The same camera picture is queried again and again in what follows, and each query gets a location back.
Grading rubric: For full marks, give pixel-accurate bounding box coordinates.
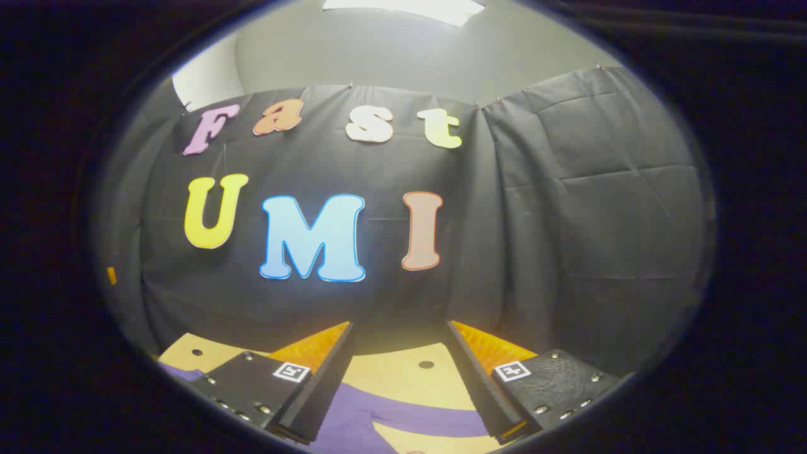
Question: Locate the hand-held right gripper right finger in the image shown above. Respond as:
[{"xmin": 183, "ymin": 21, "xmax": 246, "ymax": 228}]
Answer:
[{"xmin": 446, "ymin": 320, "xmax": 622, "ymax": 445}]

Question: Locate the purple ribbed button shirt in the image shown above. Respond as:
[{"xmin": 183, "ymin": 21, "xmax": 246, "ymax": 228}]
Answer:
[{"xmin": 158, "ymin": 363, "xmax": 492, "ymax": 454}]

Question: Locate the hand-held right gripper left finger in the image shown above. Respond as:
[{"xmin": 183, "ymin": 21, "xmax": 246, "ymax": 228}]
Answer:
[{"xmin": 189, "ymin": 322, "xmax": 355, "ymax": 445}]

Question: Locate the black backdrop cloth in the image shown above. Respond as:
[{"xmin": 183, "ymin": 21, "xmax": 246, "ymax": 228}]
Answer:
[{"xmin": 95, "ymin": 66, "xmax": 716, "ymax": 379}]

